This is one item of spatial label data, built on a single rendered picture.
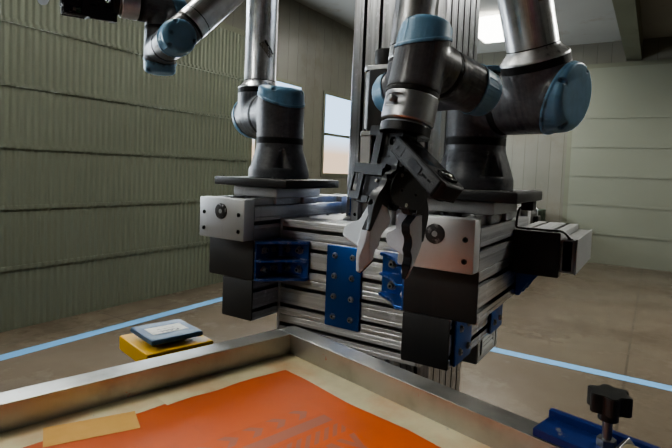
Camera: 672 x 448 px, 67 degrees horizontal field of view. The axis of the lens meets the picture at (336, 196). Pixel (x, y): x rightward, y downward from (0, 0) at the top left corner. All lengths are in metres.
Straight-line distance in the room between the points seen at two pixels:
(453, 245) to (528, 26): 0.37
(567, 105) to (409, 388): 0.51
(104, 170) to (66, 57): 0.95
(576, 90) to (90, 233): 4.25
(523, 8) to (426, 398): 0.62
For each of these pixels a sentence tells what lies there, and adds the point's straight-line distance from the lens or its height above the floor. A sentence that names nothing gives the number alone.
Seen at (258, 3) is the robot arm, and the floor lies 1.71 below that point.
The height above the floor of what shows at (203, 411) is 0.95.
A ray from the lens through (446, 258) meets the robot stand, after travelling 0.87.
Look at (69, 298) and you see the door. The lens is 4.75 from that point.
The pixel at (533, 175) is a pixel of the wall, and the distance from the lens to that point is 9.07.
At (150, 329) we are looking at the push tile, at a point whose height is 0.97.
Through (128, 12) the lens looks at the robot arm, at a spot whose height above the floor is 1.63.
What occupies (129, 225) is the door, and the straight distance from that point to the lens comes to 4.95.
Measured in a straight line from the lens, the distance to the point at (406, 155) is 0.67.
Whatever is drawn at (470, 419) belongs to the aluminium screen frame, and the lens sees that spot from 0.72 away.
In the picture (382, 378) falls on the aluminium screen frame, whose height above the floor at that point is 0.98.
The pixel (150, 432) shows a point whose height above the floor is 0.95.
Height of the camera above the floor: 1.28
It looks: 3 degrees down
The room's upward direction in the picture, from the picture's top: 2 degrees clockwise
